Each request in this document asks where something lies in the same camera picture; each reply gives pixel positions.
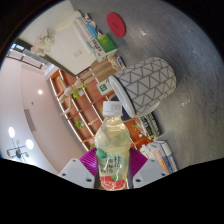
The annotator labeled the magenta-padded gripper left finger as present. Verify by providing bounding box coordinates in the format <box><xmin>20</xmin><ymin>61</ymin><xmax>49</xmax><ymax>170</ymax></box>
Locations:
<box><xmin>57</xmin><ymin>147</ymin><xmax>101</xmax><ymax>190</ymax></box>

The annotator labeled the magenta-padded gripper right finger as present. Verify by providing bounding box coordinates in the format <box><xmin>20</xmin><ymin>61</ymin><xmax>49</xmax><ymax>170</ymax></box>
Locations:
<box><xmin>128</xmin><ymin>146</ymin><xmax>168</xmax><ymax>190</ymax></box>

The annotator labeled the clear drink bottle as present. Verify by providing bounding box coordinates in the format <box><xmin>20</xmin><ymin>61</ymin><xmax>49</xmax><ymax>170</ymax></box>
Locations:
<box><xmin>94</xmin><ymin>100</ymin><xmax>132</xmax><ymax>192</ymax></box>

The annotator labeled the branched ceiling lamp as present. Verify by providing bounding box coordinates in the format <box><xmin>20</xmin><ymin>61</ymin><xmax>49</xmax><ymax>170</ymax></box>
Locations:
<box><xmin>5</xmin><ymin>126</ymin><xmax>35</xmax><ymax>164</ymax></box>

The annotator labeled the orange wooden shelf unit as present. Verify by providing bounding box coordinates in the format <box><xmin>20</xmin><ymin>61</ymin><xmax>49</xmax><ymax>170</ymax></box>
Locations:
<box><xmin>49</xmin><ymin>68</ymin><xmax>151</xmax><ymax>153</ymax></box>

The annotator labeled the ceiling air vent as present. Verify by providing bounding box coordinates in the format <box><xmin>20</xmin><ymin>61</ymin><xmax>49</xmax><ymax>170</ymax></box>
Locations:
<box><xmin>23</xmin><ymin>109</ymin><xmax>37</xmax><ymax>133</ymax></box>

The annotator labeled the white mug, grey triangle pattern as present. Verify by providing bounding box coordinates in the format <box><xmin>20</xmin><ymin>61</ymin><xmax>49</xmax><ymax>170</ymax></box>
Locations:
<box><xmin>108</xmin><ymin>56</ymin><xmax>178</xmax><ymax>118</ymax></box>

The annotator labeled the small colourful badge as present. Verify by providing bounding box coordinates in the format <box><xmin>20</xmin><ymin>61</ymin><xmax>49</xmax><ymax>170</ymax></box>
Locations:
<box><xmin>116</xmin><ymin>55</ymin><xmax>126</xmax><ymax>69</ymax></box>
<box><xmin>84</xmin><ymin>13</ymin><xmax>98</xmax><ymax>28</ymax></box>

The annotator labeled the grey curtain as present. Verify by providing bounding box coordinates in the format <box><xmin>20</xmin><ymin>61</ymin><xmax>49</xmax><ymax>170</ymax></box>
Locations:
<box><xmin>6</xmin><ymin>51</ymin><xmax>46</xmax><ymax>69</ymax></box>

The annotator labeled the small green and white box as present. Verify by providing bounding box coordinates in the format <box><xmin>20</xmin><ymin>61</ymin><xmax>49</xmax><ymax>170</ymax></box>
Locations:
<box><xmin>87</xmin><ymin>33</ymin><xmax>119</xmax><ymax>63</ymax></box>

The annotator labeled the flat round red coaster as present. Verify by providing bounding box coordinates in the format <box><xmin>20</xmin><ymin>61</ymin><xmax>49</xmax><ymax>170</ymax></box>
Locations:
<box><xmin>106</xmin><ymin>12</ymin><xmax>127</xmax><ymax>39</ymax></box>

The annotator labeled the white wall socket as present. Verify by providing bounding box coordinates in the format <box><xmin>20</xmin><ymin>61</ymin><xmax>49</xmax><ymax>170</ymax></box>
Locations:
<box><xmin>72</xmin><ymin>49</ymin><xmax>84</xmax><ymax>58</ymax></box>

